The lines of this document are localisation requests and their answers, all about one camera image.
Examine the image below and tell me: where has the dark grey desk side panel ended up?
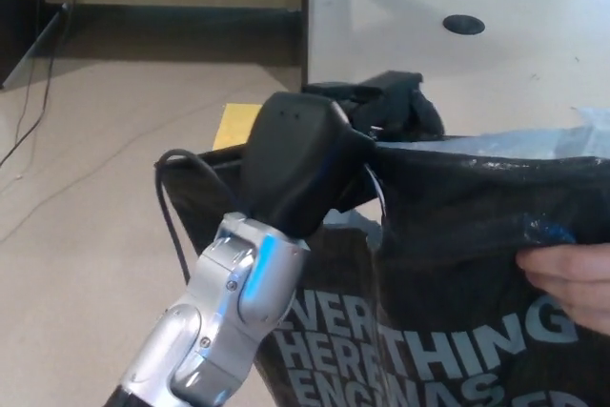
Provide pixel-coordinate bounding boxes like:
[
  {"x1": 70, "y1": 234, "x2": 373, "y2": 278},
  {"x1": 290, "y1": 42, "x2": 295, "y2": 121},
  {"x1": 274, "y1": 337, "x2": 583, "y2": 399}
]
[{"x1": 300, "y1": 0, "x2": 356, "y2": 90}]

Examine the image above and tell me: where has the translucent blue plastic sheet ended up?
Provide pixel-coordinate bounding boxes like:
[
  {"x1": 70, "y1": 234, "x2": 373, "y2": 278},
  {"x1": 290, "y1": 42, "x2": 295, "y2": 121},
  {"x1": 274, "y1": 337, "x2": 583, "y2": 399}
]
[{"x1": 574, "y1": 106, "x2": 610, "y2": 141}]

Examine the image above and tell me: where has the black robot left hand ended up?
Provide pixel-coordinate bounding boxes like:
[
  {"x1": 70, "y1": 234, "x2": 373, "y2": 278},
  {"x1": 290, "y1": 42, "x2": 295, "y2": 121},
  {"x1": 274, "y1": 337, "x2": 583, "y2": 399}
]
[{"x1": 240, "y1": 71, "x2": 423, "y2": 239}]

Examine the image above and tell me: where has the person's hand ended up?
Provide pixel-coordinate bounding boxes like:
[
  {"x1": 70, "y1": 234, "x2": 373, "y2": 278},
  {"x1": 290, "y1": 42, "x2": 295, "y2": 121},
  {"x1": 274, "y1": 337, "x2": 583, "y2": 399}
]
[{"x1": 516, "y1": 241, "x2": 610, "y2": 333}]

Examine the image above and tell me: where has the thin black floor cable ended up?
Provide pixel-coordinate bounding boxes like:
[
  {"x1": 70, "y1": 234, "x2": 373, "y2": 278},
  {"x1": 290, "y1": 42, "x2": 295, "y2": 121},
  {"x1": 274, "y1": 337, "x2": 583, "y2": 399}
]
[{"x1": 13, "y1": 15, "x2": 39, "y2": 146}]

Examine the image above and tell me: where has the black cabinet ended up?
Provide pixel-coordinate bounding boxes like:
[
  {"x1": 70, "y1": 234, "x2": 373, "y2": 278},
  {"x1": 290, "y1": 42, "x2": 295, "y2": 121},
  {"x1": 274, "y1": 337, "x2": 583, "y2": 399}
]
[{"x1": 0, "y1": 0, "x2": 71, "y2": 92}]

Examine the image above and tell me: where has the black printed t-shirt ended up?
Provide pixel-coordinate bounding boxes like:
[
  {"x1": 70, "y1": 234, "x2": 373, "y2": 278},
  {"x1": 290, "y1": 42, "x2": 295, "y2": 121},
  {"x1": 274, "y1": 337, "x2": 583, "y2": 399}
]
[{"x1": 154, "y1": 90, "x2": 610, "y2": 407}]

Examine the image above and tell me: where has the black round cable grommet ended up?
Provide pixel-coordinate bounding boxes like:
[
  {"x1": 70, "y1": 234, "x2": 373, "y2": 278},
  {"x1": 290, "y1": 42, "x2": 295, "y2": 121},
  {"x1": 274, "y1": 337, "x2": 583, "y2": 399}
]
[{"x1": 441, "y1": 14, "x2": 486, "y2": 37}]

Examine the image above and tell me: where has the yellow paper sheet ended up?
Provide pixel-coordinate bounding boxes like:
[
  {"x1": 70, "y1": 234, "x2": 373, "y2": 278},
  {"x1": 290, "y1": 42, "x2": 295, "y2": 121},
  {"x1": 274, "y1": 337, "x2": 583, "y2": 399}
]
[{"x1": 212, "y1": 102, "x2": 264, "y2": 152}]

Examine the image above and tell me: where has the thin grey floor cable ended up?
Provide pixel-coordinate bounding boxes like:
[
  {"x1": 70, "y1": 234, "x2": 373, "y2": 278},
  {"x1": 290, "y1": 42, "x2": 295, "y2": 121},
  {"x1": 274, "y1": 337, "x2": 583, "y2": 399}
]
[{"x1": 0, "y1": 104, "x2": 228, "y2": 242}]

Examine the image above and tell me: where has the black wall baseboard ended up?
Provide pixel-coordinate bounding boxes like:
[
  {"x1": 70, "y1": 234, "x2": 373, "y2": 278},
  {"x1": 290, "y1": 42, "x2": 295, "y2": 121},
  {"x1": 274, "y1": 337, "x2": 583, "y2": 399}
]
[{"x1": 66, "y1": 3, "x2": 303, "y2": 37}]

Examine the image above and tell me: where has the thick black floor cable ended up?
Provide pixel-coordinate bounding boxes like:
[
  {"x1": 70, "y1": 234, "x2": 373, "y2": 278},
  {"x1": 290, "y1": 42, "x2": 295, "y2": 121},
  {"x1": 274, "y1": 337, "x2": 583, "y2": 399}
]
[{"x1": 0, "y1": 0, "x2": 83, "y2": 168}]

